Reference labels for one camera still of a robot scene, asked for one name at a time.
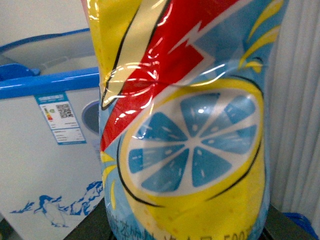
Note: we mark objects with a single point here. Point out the yellow blue lemon drink bottle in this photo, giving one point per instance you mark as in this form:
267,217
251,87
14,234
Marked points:
182,116

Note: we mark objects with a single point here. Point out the energy label sticker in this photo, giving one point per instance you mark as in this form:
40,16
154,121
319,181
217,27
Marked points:
60,117

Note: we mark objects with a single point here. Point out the blue glass freezer lid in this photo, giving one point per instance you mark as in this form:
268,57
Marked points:
47,54

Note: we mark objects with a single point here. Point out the white blue chest freezer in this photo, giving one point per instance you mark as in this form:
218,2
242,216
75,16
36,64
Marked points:
46,189

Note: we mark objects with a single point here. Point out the white pleated curtain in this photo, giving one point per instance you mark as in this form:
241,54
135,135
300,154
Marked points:
295,111

